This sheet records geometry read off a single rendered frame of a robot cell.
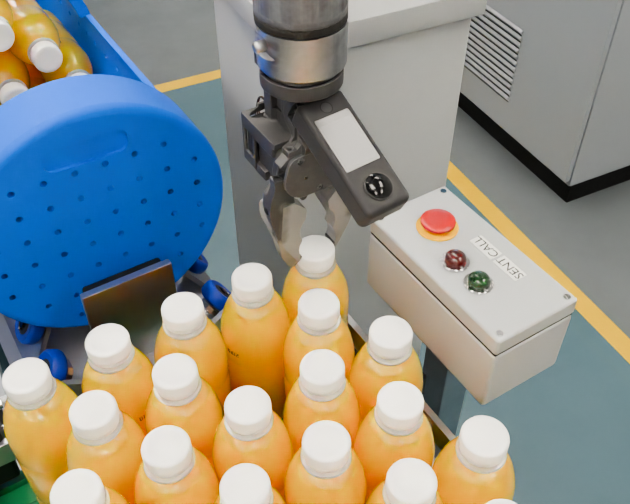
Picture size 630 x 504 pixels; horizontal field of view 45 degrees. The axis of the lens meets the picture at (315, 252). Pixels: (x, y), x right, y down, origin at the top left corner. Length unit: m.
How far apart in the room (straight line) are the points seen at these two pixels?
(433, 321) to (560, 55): 1.74
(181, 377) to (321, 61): 0.29
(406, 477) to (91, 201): 0.42
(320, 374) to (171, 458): 0.14
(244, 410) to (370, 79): 0.62
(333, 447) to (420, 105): 0.71
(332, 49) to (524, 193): 2.07
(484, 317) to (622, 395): 1.44
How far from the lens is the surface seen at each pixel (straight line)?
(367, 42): 1.08
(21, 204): 0.78
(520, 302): 0.74
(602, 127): 2.51
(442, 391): 0.90
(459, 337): 0.75
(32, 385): 0.69
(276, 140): 0.67
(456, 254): 0.76
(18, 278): 0.84
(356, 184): 0.62
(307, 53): 0.61
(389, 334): 0.69
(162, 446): 0.63
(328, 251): 0.76
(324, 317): 0.70
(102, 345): 0.70
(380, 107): 1.17
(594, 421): 2.07
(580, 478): 1.97
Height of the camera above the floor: 1.63
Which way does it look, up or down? 44 degrees down
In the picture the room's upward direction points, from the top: straight up
